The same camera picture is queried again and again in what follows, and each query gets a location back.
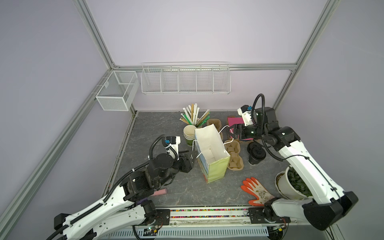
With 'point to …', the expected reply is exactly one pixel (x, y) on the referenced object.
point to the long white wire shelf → (188, 78)
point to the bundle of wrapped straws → (190, 115)
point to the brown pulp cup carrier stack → (218, 124)
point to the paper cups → (189, 134)
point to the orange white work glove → (253, 185)
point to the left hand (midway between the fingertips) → (194, 155)
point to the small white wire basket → (118, 89)
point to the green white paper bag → (213, 157)
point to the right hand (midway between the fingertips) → (231, 130)
